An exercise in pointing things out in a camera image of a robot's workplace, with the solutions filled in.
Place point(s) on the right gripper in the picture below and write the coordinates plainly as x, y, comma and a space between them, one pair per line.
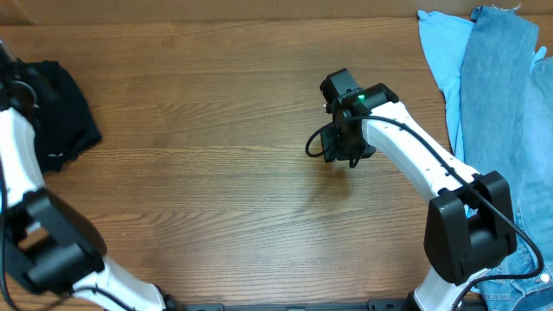
333, 149

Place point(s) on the black t-shirt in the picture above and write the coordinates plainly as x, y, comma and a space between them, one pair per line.
64, 127

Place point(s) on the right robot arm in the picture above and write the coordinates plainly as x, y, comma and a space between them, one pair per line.
468, 227

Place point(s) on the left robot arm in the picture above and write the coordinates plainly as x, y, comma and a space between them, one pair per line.
46, 245

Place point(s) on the light blue t-shirt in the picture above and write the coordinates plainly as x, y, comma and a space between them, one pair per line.
444, 42

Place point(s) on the blue denim jeans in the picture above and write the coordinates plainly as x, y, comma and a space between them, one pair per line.
506, 120

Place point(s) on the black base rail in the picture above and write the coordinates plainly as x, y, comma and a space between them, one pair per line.
387, 304

